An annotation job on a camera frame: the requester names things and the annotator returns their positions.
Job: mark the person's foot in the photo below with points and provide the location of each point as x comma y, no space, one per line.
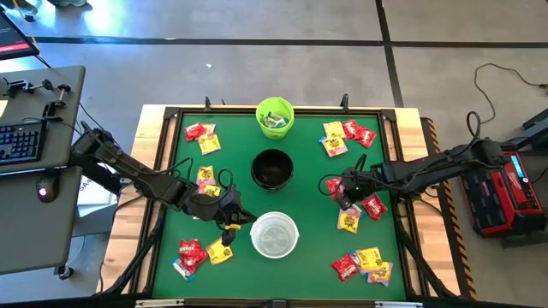
19,6

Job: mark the black blue bar clamp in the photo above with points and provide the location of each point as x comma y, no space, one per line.
344,102
207,102

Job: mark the white cardboard box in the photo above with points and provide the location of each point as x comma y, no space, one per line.
96,199

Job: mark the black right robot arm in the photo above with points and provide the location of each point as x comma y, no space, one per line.
428,169

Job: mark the green table mat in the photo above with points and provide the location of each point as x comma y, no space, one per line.
308,239

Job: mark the black desk caster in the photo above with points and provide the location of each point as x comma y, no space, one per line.
65,271

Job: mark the yellow black hazard strip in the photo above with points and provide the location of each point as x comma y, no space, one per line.
456,239

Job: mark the blue black equipment cart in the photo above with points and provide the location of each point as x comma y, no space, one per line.
535,128

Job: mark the black backlit keyboard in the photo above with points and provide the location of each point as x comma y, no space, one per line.
21,143

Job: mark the black desk monitor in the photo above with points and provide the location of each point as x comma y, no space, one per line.
13,38

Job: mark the green halloween bucket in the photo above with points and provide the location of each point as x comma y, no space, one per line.
274,133

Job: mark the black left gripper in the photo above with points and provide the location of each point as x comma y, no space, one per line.
212,207

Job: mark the black computer mouse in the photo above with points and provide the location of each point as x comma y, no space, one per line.
46,188

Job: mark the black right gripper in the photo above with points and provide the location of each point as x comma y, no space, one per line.
361,186

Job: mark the black desk clamp mount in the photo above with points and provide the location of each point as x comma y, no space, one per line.
55,102
19,87

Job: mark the black halloween bucket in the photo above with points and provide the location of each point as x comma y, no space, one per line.
272,169

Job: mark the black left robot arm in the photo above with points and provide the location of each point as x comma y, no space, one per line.
137,173

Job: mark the grey desk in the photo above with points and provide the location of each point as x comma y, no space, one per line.
38,239

